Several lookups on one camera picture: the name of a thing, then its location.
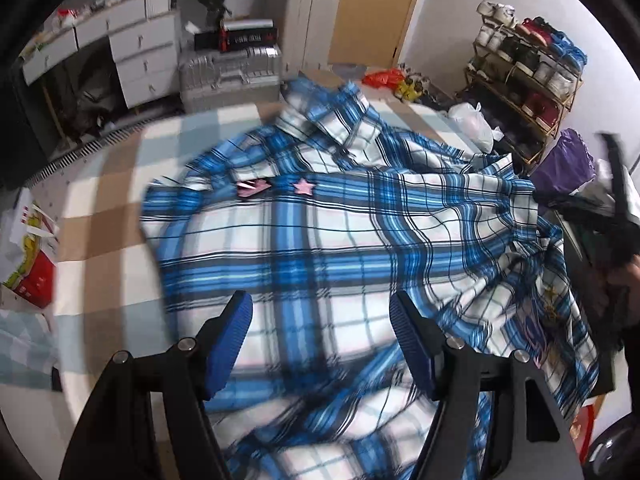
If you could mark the silver suitcase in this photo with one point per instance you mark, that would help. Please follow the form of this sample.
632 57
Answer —
220 80

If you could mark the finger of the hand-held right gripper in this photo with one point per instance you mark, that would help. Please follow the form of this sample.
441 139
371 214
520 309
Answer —
617 180

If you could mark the blue plaid shirt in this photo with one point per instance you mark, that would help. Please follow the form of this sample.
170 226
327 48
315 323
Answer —
325 240

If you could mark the purple bag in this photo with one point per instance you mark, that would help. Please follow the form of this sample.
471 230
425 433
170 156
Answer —
565 160

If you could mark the red box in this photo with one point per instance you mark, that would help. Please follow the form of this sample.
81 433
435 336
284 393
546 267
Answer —
584 432

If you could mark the grey tall cabinet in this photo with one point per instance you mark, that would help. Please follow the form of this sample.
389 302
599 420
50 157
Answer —
300 20

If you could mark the yellow green bag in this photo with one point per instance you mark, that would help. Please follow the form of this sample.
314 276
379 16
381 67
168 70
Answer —
407 90

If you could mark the wooden door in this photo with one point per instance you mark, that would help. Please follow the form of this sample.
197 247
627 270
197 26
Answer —
375 10

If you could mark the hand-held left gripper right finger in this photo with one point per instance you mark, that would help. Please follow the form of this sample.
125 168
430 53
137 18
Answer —
414 347

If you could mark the orange plastic bag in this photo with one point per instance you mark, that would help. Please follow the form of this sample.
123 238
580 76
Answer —
382 78

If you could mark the pale checkered cloth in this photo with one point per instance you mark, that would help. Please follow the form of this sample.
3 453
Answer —
25 345

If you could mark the white plastic bag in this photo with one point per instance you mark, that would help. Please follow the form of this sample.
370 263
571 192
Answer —
472 122

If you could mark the black box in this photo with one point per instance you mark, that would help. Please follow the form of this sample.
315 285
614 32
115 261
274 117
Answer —
245 37

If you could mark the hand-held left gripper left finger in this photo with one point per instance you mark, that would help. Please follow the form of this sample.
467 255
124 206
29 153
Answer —
234 342

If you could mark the pile of assorted shoes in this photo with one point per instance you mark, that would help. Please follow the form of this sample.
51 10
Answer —
545 75

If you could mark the metal shoe rack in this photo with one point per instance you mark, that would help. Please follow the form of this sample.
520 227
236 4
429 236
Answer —
560 132

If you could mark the white drawer desk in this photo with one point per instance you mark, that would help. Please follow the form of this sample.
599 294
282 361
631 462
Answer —
140 45

